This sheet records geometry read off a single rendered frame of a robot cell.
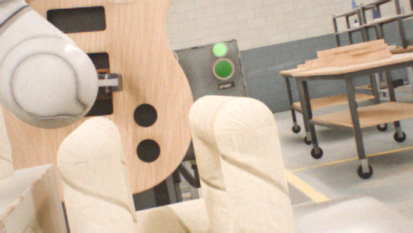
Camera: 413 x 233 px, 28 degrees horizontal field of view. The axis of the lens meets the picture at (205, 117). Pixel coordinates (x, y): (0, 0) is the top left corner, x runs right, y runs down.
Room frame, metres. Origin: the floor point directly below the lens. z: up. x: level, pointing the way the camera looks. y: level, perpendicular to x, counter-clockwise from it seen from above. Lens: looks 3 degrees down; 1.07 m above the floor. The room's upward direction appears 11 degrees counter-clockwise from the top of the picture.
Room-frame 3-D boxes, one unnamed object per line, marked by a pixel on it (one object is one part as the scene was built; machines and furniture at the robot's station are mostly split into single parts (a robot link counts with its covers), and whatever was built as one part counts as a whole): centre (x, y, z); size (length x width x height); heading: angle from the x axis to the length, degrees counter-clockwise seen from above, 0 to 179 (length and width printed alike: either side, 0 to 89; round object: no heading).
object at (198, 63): (1.56, 0.03, 0.99); 0.24 x 0.21 x 0.26; 3
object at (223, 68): (1.45, -0.05, 1.07); 0.03 x 0.01 x 0.03; 93
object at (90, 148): (0.50, 0.07, 1.04); 0.20 x 0.03 x 0.03; 5
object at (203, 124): (0.50, -0.01, 1.04); 0.20 x 0.03 x 0.03; 5
